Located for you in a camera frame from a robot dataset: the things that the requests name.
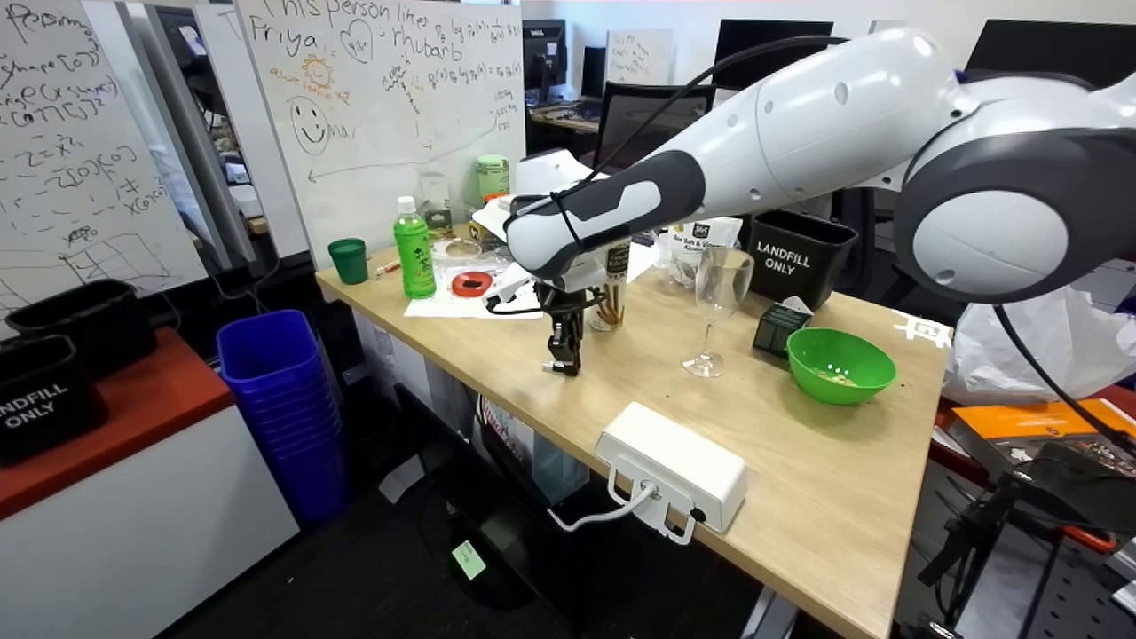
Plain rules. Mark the white plastic bag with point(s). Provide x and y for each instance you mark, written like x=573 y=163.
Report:
x=1066 y=341

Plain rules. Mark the stack of blue bins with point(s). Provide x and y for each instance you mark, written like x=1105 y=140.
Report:
x=284 y=412

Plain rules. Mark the dark magazine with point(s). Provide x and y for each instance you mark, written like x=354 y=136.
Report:
x=1066 y=475

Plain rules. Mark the small black carton box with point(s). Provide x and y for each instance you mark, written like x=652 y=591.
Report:
x=780 y=332

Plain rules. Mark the red tape roll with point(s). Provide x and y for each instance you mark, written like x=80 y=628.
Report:
x=459 y=287

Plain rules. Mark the flat white paper sheet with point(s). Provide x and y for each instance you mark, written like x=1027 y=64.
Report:
x=438 y=308

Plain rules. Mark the green plastic bowl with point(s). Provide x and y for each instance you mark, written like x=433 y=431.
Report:
x=840 y=368

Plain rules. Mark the black case with green label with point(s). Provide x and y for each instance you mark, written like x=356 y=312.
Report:
x=475 y=534

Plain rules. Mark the clear wine glass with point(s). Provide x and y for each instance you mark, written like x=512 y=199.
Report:
x=714 y=289

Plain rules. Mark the orange book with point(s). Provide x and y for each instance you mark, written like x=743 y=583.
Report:
x=1030 y=422

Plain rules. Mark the black mesh office chair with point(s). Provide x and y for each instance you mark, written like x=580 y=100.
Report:
x=640 y=113

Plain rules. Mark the grey paper sheet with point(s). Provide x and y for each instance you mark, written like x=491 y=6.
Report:
x=399 y=477

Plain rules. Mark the whiteboard with dense handwriting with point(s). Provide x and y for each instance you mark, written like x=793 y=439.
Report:
x=82 y=155

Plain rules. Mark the white tray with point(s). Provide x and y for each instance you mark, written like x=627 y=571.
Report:
x=491 y=225

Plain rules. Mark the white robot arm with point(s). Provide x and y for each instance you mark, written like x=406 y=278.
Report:
x=827 y=119

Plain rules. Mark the white cabinet with red top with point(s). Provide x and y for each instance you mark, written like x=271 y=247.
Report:
x=144 y=534

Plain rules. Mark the white power box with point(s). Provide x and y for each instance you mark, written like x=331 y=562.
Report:
x=670 y=464

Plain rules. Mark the printed white paper bag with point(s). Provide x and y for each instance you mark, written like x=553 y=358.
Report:
x=699 y=236

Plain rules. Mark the black landfill bin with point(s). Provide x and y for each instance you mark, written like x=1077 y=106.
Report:
x=39 y=409
x=800 y=265

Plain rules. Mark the large whiteboard with smiley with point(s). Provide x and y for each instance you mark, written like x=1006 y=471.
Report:
x=379 y=131

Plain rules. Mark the green plastic bottle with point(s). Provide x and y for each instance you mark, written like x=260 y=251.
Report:
x=413 y=255

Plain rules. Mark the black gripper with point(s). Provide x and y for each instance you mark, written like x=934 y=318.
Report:
x=566 y=301

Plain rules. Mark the plain black bin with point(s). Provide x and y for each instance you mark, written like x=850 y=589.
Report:
x=82 y=323

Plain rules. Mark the green lidded container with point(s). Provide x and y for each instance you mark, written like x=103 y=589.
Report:
x=491 y=180

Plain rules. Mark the clear plastic jar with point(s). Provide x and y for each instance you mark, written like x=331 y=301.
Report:
x=438 y=207

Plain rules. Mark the black tripod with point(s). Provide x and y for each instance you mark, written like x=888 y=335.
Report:
x=982 y=521

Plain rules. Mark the small whiteboard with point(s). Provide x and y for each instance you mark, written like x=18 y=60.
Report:
x=640 y=55

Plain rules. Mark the small brown object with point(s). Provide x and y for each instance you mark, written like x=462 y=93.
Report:
x=613 y=312

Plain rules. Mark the green plastic cup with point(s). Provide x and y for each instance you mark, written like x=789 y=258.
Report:
x=350 y=265

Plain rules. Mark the black computer monitor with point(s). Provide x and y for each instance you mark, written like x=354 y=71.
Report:
x=768 y=38
x=1066 y=49
x=543 y=55

